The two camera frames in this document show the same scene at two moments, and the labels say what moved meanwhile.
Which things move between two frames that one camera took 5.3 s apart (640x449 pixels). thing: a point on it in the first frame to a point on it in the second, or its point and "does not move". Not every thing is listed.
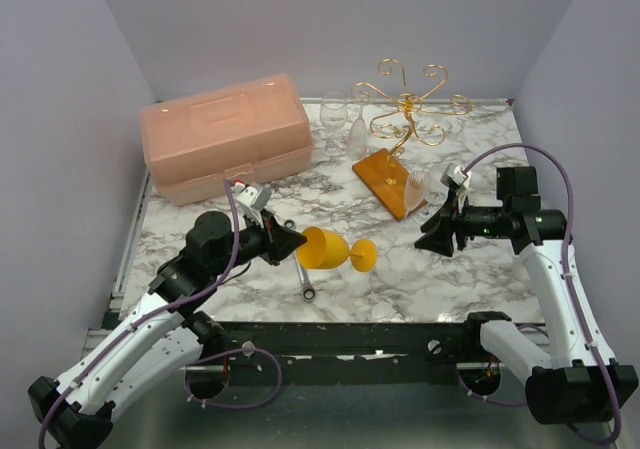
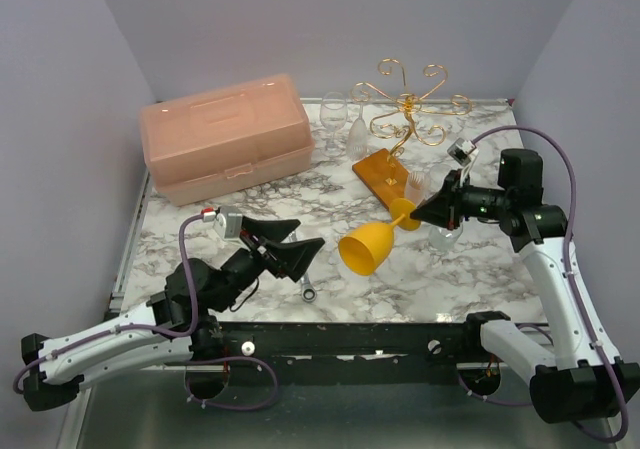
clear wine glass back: [333, 117] does not move
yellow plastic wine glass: [327, 249] to [366, 247]
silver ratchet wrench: [308, 293] does not move
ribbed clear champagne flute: [358, 138] does not move
